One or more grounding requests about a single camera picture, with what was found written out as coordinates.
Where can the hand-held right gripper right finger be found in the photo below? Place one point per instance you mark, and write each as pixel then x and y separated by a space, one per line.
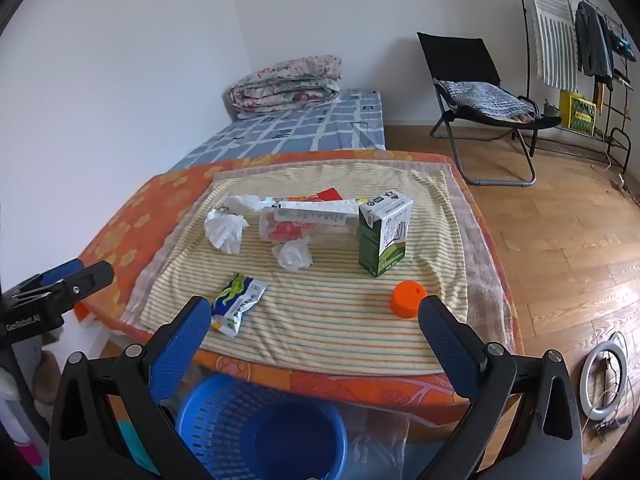
pixel 450 345

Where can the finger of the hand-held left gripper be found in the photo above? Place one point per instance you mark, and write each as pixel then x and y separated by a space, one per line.
pixel 85 282
pixel 62 269

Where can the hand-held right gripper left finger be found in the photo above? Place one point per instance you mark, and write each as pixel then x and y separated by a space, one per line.
pixel 187 340

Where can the orange plastic cap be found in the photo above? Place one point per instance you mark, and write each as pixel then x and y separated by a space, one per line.
pixel 407 301

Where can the green white snack packet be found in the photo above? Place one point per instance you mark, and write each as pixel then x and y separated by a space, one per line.
pixel 237 302

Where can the large white tissue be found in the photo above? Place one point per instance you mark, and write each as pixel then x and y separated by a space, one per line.
pixel 225 230

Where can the blue plastic basket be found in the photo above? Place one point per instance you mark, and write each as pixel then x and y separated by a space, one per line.
pixel 280 430

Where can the green white milk carton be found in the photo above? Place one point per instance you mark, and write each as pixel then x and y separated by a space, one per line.
pixel 382 235

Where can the small white tissue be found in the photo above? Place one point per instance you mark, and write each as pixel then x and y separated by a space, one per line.
pixel 292 256

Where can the clear plastic bottle teal cap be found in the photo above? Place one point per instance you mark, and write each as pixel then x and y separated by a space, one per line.
pixel 320 232

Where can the white ridged wrapper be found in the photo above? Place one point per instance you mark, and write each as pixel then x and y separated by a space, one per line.
pixel 320 212

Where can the red snack packet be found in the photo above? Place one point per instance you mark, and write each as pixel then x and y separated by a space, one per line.
pixel 327 195

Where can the brown cloth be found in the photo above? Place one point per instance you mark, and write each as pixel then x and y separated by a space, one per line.
pixel 47 377

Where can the white plush cloth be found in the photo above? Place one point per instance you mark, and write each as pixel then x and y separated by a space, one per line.
pixel 10 400

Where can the clear plastic bag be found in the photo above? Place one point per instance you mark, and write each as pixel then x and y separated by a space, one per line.
pixel 380 445

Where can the teal cloth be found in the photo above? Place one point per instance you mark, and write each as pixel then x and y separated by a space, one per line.
pixel 132 452

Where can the yellow striped cloth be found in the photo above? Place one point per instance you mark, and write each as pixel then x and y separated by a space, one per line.
pixel 325 310

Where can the pink cloth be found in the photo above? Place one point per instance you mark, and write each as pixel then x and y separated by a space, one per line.
pixel 30 457

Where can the bed with blue checked sheet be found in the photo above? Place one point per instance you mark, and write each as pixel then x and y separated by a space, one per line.
pixel 305 125

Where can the blue checked chair cushion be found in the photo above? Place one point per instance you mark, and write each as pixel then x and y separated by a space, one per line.
pixel 485 100

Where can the small potted plant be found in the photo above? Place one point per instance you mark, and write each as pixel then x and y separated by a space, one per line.
pixel 551 110

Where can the folded floral quilt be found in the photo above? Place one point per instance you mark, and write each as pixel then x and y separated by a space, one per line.
pixel 287 85

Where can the black folding chair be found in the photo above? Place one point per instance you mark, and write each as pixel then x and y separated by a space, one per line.
pixel 460 57

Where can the black metal drying rack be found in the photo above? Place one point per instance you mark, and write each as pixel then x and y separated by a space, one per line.
pixel 526 35

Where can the white green striped towel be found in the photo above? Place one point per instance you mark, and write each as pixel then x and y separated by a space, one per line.
pixel 552 35

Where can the dark grey jacket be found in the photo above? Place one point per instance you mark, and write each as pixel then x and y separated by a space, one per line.
pixel 592 40

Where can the blue hanging cloth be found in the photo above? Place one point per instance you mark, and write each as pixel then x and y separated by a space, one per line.
pixel 622 42

